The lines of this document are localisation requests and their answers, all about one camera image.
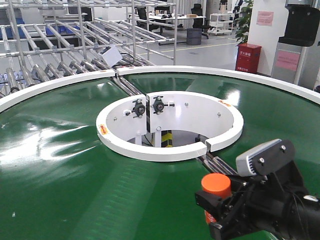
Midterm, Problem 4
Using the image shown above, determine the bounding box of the green round conveyor belt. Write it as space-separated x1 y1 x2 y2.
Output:
0 72 320 240

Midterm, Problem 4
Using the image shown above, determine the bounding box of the white conveyor inner ring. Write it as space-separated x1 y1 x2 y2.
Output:
95 90 244 162

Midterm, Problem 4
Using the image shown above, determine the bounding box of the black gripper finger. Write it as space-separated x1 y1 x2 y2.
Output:
194 190 223 210

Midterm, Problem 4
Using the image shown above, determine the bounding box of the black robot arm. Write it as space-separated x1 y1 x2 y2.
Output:
195 174 320 240

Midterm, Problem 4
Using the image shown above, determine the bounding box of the dark grey trash bin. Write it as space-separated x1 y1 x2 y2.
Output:
186 28 202 45

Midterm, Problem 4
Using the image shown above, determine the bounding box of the red fire extinguisher box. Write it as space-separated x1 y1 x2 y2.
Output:
235 43 262 74

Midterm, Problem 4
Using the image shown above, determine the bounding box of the orange cylindrical capacitor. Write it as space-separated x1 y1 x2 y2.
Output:
201 172 232 225

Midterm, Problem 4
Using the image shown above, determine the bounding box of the steel roller rack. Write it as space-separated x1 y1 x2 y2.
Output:
0 0 177 98

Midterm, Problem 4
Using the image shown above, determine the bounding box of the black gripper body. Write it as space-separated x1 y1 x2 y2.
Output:
208 173 308 240

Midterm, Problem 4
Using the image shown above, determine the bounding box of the small white box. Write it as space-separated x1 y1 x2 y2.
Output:
99 44 123 67

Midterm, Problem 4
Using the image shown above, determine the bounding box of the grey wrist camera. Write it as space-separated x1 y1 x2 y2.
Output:
235 138 296 177

